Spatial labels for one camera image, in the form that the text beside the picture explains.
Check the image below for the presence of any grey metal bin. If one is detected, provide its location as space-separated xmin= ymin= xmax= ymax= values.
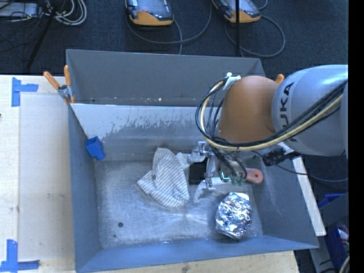
xmin=65 ymin=49 xmax=321 ymax=273

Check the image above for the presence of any crumpled silver foil ball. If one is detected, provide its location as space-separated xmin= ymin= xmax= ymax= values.
xmin=214 ymin=192 xmax=254 ymax=241

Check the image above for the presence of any black cylinder on white bracket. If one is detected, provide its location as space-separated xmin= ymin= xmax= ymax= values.
xmin=262 ymin=144 xmax=302 ymax=167

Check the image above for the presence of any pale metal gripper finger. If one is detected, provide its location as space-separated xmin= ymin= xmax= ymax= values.
xmin=193 ymin=177 xmax=217 ymax=202
xmin=187 ymin=141 xmax=212 ymax=166

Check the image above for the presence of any orange handle with hole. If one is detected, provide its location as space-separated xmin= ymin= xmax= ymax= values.
xmin=244 ymin=167 xmax=265 ymax=185

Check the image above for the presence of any pale wood board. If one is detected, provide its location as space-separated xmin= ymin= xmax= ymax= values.
xmin=17 ymin=91 xmax=76 ymax=267

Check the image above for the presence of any white striped cloth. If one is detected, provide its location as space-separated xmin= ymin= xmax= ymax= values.
xmin=136 ymin=147 xmax=192 ymax=209

